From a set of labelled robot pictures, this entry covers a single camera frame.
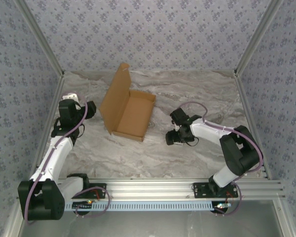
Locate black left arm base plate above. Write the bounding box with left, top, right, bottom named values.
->
left=73, top=182, right=107, bottom=199

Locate aluminium frame post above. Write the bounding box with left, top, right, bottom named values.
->
left=14, top=0, right=66, bottom=78
left=233, top=0, right=285, bottom=77

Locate light blue slotted cable duct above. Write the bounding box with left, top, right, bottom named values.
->
left=64, top=200, right=213, bottom=212

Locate brown cardboard box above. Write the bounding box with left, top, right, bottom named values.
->
left=99, top=63, right=156, bottom=143

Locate black adapter board with LED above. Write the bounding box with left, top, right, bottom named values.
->
left=213, top=202, right=232, bottom=213
left=73, top=200, right=94, bottom=209

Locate aluminium mounting rail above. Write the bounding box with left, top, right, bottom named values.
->
left=17, top=179, right=286, bottom=199

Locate aluminium table side rail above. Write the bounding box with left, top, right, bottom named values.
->
left=234, top=71, right=272, bottom=180
left=28, top=73, right=66, bottom=182

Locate grey metal lower shelf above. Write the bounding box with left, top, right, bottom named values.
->
left=4, top=199, right=296, bottom=237

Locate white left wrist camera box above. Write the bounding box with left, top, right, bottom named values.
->
left=63, top=91, right=79, bottom=102

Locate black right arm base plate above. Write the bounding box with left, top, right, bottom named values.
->
left=192, top=182, right=239, bottom=198

